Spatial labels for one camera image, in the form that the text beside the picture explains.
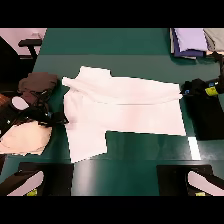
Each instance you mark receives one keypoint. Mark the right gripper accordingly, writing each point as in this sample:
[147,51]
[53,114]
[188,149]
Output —
[195,87]

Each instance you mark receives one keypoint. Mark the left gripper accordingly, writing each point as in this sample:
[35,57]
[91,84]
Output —
[59,119]

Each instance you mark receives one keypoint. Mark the white shirt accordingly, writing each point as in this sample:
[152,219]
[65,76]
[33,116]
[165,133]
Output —
[126,106]

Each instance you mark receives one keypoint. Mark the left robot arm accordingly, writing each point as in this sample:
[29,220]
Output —
[28,116]

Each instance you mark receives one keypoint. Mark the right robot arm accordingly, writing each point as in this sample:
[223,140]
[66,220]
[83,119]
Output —
[209,116]

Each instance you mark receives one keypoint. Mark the dark blue garment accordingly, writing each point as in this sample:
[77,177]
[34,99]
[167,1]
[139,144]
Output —
[186,53]

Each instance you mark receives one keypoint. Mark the beige garment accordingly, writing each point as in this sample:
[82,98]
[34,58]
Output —
[25,138]

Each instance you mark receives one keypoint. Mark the brown garment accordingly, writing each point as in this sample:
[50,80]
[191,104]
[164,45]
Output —
[37,82]

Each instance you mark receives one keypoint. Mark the lavender garment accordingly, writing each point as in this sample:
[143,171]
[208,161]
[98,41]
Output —
[190,38]

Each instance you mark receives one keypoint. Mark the grey garment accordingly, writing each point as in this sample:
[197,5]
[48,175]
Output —
[215,37]

